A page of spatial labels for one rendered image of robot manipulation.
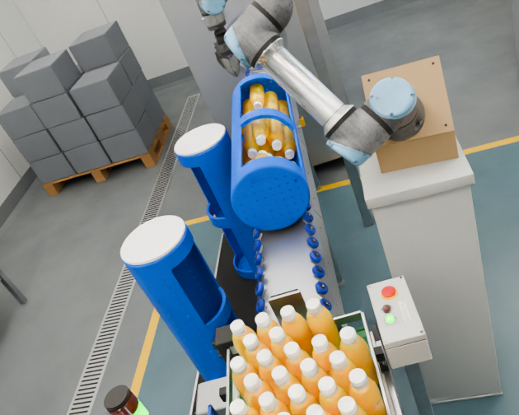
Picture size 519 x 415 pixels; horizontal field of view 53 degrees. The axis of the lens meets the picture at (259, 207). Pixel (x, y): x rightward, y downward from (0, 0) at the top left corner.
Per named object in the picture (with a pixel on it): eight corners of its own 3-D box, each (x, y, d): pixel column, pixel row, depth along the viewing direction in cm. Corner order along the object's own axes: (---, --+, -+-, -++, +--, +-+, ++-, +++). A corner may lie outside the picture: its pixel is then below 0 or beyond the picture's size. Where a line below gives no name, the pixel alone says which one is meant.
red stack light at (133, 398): (141, 393, 123) (133, 383, 121) (136, 417, 118) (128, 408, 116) (116, 399, 124) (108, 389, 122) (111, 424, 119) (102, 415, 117)
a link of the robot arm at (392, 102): (427, 105, 148) (425, 92, 135) (392, 141, 150) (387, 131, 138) (395, 79, 151) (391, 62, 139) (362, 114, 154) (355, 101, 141)
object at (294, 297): (310, 313, 162) (299, 286, 155) (311, 319, 160) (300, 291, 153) (280, 322, 164) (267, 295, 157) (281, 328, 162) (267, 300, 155)
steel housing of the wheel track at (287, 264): (299, 104, 350) (283, 57, 332) (366, 375, 174) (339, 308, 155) (259, 118, 355) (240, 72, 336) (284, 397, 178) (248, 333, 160)
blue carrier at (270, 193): (296, 115, 266) (278, 63, 250) (319, 218, 194) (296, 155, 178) (243, 133, 270) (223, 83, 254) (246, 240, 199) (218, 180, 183)
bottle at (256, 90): (266, 89, 255) (268, 104, 240) (256, 99, 258) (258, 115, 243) (256, 80, 252) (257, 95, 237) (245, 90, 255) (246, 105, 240)
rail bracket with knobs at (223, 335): (254, 341, 165) (241, 319, 160) (254, 360, 160) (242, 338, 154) (224, 349, 167) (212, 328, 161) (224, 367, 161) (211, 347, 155)
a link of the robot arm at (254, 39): (395, 132, 140) (249, -6, 143) (356, 173, 142) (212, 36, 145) (392, 134, 151) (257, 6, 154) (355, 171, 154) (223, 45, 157)
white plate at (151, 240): (119, 273, 195) (121, 276, 196) (188, 244, 195) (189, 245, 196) (119, 232, 218) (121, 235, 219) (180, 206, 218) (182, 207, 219)
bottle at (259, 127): (268, 123, 230) (272, 142, 215) (254, 128, 231) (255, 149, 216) (263, 109, 226) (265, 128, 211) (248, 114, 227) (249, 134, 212)
